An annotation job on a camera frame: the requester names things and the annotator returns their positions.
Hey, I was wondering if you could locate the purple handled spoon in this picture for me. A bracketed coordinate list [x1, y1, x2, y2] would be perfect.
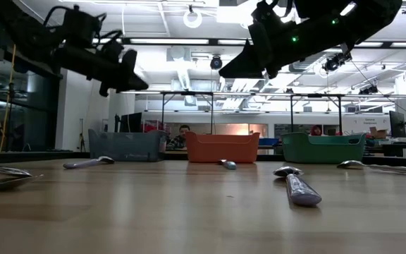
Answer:
[336, 159, 406, 178]
[0, 174, 44, 192]
[62, 155, 116, 170]

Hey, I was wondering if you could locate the blue storage bin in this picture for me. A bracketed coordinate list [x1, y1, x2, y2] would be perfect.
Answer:
[258, 138, 281, 147]

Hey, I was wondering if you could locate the grey plastic bin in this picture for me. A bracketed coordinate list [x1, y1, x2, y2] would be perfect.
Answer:
[87, 128, 168, 163]

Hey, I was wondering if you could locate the orange plastic bin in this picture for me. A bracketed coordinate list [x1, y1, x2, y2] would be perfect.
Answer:
[185, 131, 261, 164]

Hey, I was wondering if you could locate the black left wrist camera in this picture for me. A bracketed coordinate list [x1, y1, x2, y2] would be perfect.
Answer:
[43, 4, 108, 46]

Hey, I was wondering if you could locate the black overhead camera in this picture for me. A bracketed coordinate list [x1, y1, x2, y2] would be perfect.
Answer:
[209, 54, 223, 71]

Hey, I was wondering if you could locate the cardboard box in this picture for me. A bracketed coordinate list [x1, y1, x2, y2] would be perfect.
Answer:
[369, 126, 389, 140]

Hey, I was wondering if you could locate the black aluminium table frame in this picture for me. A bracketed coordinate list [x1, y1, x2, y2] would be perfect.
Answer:
[0, 150, 406, 169]

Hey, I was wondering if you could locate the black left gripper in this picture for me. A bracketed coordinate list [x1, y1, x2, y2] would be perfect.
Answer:
[53, 44, 149, 98]

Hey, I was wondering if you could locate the black metal frame stand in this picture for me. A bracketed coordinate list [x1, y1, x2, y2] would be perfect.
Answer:
[289, 93, 343, 135]
[160, 90, 214, 135]

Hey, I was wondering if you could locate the light blue handled spoon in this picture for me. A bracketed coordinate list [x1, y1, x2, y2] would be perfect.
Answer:
[219, 159, 238, 171]
[273, 165, 323, 207]

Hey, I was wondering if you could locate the green patterned handle spoon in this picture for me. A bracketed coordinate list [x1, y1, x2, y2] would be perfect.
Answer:
[0, 166, 34, 179]

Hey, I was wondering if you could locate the white hanging ring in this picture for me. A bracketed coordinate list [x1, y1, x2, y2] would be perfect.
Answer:
[183, 8, 203, 29]

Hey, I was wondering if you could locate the black overhead frame bar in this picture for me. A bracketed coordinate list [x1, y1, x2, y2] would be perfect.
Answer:
[120, 37, 406, 49]

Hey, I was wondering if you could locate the black tripod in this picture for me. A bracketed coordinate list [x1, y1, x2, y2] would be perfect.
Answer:
[4, 81, 16, 152]

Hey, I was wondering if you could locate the black hanging device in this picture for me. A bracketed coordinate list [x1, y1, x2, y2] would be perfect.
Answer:
[324, 51, 352, 73]
[359, 84, 379, 95]

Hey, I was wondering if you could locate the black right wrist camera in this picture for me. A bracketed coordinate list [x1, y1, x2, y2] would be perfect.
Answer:
[251, 0, 297, 28]

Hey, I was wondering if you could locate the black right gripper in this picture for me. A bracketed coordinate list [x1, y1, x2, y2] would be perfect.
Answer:
[219, 19, 334, 79]

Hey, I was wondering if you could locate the black computer monitor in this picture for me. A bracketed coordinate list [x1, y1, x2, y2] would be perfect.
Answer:
[388, 110, 406, 139]
[119, 111, 143, 134]

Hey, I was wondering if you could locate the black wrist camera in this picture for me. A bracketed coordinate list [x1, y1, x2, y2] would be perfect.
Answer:
[43, 4, 108, 46]
[251, 0, 297, 28]

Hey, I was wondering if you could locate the teal plastic bin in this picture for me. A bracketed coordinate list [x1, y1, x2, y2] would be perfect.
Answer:
[281, 131, 367, 164]

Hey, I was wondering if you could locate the dark background desk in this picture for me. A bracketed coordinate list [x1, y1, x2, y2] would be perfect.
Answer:
[364, 143, 406, 158]

